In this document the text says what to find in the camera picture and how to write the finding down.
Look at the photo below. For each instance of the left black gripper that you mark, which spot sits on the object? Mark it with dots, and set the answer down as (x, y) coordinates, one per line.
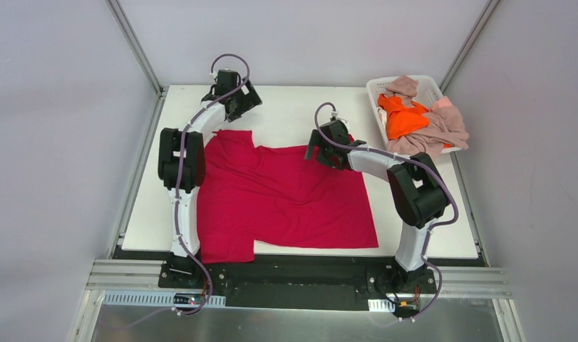
(244, 102)

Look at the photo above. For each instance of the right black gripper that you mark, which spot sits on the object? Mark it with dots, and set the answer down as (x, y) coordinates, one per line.
(320, 150)

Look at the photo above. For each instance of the red t shirt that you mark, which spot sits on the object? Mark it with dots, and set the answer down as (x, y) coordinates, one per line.
(274, 195)

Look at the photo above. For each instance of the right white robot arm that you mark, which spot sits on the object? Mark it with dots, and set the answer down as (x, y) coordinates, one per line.
(419, 194)

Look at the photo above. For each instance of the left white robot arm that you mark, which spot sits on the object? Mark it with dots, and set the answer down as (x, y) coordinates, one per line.
(181, 153)

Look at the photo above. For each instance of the orange t shirt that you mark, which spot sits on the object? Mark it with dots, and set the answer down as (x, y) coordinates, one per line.
(399, 119)

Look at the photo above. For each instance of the white plastic laundry basket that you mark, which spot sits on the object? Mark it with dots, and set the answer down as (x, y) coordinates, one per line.
(428, 93)

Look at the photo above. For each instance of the beige pink t shirt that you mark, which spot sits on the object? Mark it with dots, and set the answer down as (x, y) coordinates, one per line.
(445, 130)

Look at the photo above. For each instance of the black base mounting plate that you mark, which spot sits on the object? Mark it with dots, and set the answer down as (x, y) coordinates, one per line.
(339, 283)

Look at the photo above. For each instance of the aluminium frame rail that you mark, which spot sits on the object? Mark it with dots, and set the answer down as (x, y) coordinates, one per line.
(458, 281)

